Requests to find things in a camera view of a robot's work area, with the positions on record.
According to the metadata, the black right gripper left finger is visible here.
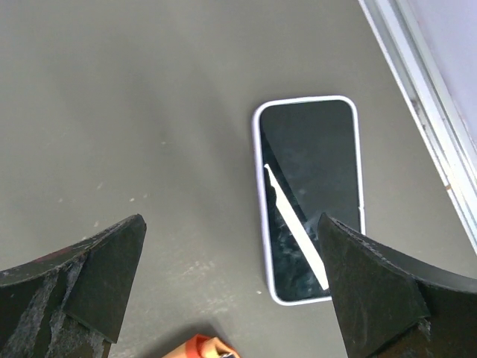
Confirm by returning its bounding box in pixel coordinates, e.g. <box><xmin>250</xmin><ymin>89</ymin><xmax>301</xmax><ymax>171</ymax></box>
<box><xmin>1</xmin><ymin>214</ymin><xmax>146</xmax><ymax>357</ymax></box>

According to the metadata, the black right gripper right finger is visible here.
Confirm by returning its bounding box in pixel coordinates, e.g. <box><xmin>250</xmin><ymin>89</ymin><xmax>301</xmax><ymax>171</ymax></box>
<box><xmin>318</xmin><ymin>214</ymin><xmax>476</xmax><ymax>357</ymax></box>

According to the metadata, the phone with lilac case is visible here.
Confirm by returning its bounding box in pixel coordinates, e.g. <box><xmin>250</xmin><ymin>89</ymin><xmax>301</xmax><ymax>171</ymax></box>
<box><xmin>252</xmin><ymin>95</ymin><xmax>366</xmax><ymax>307</ymax></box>

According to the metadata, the colourful patterned placemat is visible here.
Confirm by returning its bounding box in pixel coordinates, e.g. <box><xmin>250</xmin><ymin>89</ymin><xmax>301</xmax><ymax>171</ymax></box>
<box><xmin>163</xmin><ymin>334</ymin><xmax>240</xmax><ymax>358</ymax></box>

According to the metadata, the aluminium frame rail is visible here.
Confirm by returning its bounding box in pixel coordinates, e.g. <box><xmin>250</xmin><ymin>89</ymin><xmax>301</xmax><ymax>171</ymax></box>
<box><xmin>360</xmin><ymin>1</ymin><xmax>476</xmax><ymax>245</ymax></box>

